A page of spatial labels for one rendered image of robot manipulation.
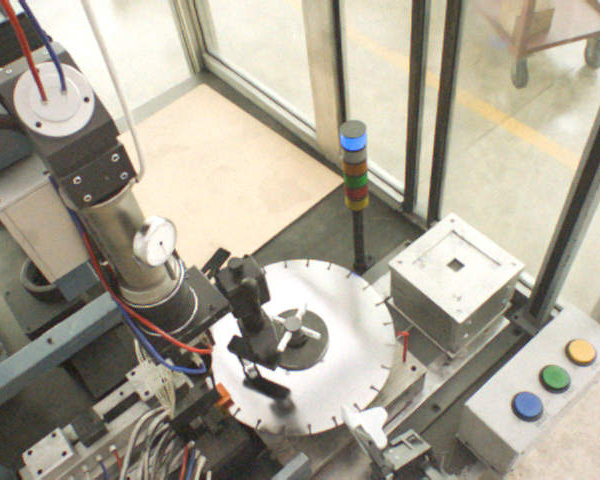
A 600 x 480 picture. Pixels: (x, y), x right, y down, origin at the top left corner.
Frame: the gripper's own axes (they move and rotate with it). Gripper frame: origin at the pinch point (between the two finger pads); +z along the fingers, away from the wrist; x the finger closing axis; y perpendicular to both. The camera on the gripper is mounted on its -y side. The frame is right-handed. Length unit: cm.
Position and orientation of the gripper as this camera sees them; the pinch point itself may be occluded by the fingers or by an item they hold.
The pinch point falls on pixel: (353, 441)
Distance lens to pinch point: 101.6
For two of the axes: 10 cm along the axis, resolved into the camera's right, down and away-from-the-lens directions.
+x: -3.7, -8.7, -3.4
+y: 8.6, -4.5, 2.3
